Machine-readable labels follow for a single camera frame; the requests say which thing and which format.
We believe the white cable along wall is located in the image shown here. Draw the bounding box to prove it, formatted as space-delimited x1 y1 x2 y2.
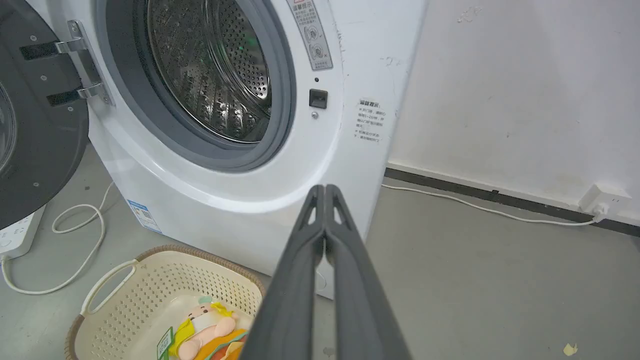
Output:
382 184 607 227

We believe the cream perforated laundry basket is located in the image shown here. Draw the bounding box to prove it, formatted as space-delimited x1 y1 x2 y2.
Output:
64 244 266 360

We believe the white front-load washing machine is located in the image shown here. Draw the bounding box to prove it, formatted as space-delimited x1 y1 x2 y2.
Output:
26 0 430 301

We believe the white power strip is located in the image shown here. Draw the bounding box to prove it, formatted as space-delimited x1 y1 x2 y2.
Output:
0 205 47 261

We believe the dark round washing machine door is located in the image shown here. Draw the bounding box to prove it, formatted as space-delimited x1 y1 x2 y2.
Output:
0 0 91 231

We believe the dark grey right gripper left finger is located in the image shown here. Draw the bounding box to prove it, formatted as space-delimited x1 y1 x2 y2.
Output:
239 184 326 360

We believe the plush doll with yellow clothes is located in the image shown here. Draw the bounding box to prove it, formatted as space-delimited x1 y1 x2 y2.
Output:
168 296 251 360

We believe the white power strip cable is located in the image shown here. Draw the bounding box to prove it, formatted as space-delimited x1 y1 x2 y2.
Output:
0 181 116 296

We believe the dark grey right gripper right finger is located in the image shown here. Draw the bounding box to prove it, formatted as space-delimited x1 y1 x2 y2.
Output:
324 184 413 360

